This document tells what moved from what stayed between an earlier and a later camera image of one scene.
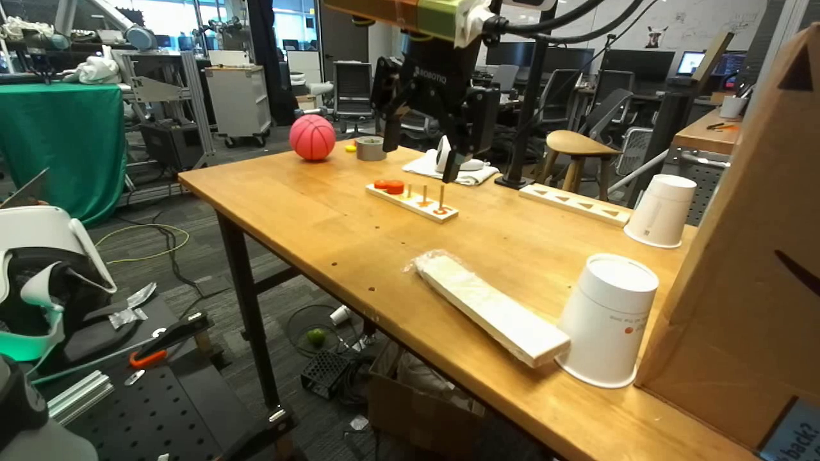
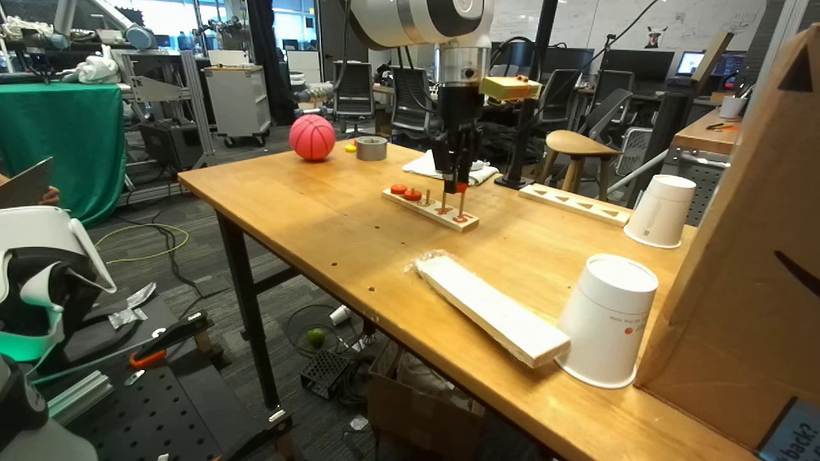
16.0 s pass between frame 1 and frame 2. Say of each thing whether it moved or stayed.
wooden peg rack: moved
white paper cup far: stayed
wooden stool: stayed
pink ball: stayed
